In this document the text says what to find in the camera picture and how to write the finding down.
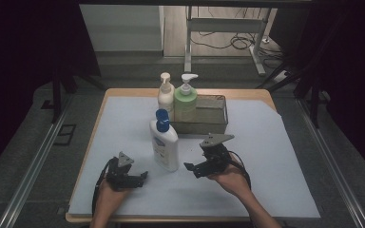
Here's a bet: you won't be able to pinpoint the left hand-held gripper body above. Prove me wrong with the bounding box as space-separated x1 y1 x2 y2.
106 151 135 192

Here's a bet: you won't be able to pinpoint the person's right hand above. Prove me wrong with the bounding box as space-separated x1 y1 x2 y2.
207 157 252 200

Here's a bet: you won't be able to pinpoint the aluminium rail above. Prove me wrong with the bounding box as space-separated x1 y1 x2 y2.
0 94 74 228
296 98 365 228

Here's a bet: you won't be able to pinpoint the white table mat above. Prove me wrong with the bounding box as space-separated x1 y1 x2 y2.
67 96 321 219

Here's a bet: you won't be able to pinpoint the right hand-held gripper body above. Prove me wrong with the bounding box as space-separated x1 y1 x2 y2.
199 132 236 176

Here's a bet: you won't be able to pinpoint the cream pump bottle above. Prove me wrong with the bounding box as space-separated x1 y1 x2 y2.
157 71 176 122

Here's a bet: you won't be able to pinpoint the black floor cables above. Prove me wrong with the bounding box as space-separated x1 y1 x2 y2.
189 6 286 69

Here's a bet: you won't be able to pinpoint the white desk frame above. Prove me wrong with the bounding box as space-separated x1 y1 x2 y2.
183 6 272 77

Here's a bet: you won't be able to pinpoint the green bottle with white pump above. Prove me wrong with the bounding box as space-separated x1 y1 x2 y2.
173 73 200 123

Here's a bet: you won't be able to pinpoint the white bottle with blue pump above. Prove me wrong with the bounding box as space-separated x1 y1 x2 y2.
149 108 181 173

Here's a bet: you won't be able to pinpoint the dark curtain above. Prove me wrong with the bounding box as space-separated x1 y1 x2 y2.
0 0 102 181
269 0 365 184

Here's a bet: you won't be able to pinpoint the black metal stand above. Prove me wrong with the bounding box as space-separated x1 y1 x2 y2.
41 63 107 124
256 63 331 129

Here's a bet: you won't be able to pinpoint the metal mesh basket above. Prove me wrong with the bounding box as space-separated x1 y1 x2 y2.
169 94 229 135

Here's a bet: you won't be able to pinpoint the left hand-held gripper cable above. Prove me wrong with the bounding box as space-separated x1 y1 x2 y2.
90 157 117 222

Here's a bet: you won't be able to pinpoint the person's left hand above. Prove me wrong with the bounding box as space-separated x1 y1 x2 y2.
98 181 131 218

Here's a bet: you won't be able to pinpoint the white cabinet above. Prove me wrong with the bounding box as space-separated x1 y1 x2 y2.
79 4 165 53

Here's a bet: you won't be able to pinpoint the white power strip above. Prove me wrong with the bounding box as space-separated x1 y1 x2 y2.
272 69 291 84

